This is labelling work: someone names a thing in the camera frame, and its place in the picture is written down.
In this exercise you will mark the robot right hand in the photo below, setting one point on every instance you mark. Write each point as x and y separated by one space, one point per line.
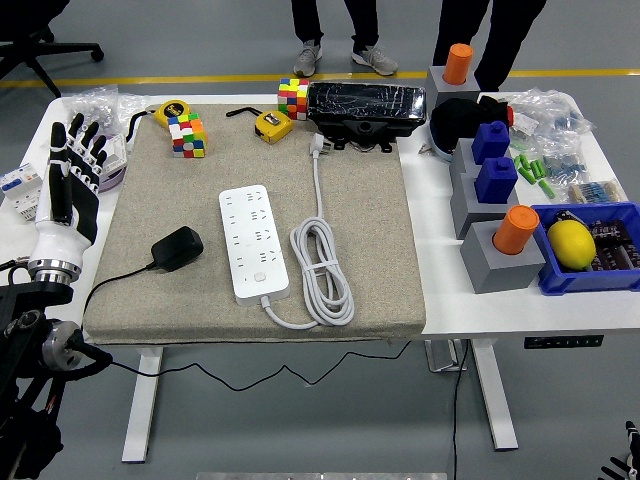
631 455

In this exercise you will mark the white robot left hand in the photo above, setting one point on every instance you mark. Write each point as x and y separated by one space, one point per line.
65 200

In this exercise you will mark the black plug adapter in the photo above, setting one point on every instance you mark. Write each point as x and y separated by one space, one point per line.
177 248

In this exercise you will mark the white power strip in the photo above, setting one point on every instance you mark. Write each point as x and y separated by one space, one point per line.
255 240

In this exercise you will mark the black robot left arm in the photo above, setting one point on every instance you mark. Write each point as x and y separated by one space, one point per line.
30 350

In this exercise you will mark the white circuit breaker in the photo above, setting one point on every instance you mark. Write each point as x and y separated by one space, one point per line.
20 190

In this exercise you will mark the clear bag of screws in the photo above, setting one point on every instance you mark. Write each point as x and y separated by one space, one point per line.
107 107

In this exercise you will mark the black table control panel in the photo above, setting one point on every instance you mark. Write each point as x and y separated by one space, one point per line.
562 342

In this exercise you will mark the round yellow tape measure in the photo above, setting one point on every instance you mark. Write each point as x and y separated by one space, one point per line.
172 114

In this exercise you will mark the colourful puzzle cube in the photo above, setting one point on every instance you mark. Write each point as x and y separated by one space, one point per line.
187 135
294 99

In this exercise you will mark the white table leg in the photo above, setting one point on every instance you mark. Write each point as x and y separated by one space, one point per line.
495 400
142 400

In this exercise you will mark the blue plastic bin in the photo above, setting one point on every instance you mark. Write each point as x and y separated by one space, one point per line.
575 282

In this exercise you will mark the black office chair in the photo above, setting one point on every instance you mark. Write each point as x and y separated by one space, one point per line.
25 15

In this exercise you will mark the black hex key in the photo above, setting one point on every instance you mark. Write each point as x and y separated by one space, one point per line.
245 110

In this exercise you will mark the yellow lemon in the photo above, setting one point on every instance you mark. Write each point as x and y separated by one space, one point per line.
571 245

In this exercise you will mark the square yellow tape measure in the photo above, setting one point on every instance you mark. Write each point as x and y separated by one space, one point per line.
274 127

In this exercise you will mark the grey socket block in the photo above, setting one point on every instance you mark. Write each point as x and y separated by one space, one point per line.
500 275
465 210
440 90
460 160

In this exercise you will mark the small black tool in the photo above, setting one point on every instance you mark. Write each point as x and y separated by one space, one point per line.
565 217

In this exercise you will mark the orange cylinder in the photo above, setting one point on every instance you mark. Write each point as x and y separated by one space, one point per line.
458 62
515 230

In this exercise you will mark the clear bag of resistors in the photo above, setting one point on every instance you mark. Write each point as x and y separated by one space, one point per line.
595 191

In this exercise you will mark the small green cylinder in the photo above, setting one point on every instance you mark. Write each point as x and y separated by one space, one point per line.
526 175
547 189
517 163
534 169
524 162
540 168

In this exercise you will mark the beige fabric mat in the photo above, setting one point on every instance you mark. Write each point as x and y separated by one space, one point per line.
360 225

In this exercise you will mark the clear bag of blue parts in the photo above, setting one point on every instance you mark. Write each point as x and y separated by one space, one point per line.
562 165
550 112

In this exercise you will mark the blue peg block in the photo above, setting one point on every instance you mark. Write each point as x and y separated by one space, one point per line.
495 182
490 142

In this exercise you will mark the black wrapped box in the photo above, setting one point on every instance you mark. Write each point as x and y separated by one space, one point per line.
365 102

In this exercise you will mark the person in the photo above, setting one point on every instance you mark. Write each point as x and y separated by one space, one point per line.
360 25
500 30

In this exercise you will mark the blue white rounded object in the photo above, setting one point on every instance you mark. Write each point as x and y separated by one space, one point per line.
442 150

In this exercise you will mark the small metal clip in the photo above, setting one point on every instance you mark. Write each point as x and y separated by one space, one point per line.
425 149

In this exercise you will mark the black cloth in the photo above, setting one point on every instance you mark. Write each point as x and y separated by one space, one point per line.
455 120

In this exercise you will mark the white wall switch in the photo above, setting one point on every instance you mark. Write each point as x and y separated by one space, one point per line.
116 152

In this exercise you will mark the grey metal bracket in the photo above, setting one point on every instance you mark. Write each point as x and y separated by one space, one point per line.
440 357

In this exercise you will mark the black mounting bracket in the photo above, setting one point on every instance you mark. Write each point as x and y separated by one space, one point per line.
367 129

